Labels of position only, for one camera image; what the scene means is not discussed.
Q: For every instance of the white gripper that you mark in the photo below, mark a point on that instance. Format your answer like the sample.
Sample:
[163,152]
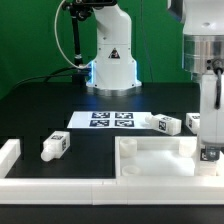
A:
[211,119]

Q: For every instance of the white square tabletop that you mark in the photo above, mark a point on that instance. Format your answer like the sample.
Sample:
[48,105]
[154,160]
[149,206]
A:
[162,156]

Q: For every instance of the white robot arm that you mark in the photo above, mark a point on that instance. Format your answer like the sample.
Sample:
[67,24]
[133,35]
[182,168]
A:
[114,69]

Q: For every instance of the white marker sheet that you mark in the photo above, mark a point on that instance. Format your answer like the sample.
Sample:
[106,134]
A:
[110,119]

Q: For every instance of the white U-shaped fence frame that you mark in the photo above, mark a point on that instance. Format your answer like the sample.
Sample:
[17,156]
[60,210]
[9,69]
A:
[127,190]

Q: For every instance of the black camera stand pole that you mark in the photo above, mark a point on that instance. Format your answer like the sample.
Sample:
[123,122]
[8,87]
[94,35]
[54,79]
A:
[77,13]

